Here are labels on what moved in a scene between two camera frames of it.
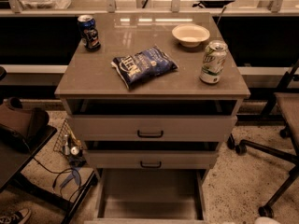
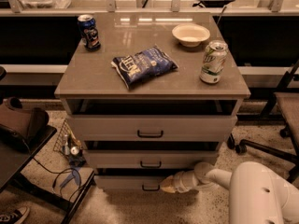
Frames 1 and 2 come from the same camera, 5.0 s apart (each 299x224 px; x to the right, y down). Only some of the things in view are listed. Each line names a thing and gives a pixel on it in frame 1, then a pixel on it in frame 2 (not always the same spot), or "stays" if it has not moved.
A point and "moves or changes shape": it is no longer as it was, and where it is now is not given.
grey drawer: (149, 196) moves or changes shape
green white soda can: (214, 58) stays
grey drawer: (153, 119) stays
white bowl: (191, 35) stays
